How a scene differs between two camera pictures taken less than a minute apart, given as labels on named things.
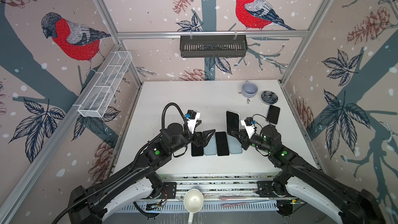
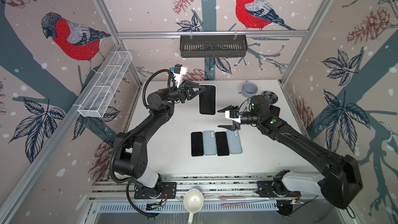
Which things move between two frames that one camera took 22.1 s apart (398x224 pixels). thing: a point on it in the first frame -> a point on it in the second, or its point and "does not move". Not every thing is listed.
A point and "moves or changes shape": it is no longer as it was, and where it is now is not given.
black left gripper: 203,140 -> 183,92
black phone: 222,144 does not move
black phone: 232,122 moves or changes shape
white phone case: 234,145 does not move
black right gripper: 244,140 -> 231,127
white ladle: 193,201 does not move
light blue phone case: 210,150 does not move
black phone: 197,151 does not move
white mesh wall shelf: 94,105 does not move
